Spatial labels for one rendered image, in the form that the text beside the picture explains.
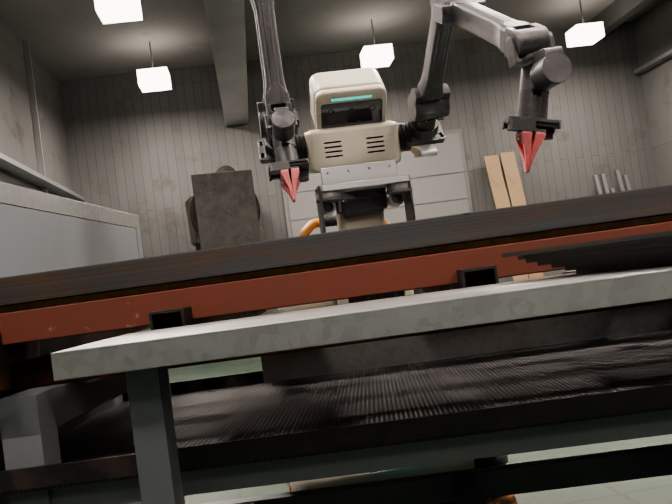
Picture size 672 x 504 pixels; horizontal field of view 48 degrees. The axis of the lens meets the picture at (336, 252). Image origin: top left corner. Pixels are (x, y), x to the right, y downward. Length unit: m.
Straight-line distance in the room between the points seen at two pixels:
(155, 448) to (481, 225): 0.55
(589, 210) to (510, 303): 0.38
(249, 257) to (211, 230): 10.00
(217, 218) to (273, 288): 10.04
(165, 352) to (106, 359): 0.06
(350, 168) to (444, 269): 1.10
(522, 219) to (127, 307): 0.60
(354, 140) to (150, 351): 1.48
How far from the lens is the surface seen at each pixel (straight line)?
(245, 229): 11.21
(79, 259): 1.85
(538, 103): 1.52
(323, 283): 1.12
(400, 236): 1.12
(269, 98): 2.00
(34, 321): 1.22
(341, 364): 1.92
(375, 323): 0.80
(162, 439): 0.96
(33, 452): 1.26
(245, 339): 0.81
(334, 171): 2.18
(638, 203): 1.19
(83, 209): 1.92
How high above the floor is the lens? 0.79
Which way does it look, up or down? 2 degrees up
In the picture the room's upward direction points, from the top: 8 degrees counter-clockwise
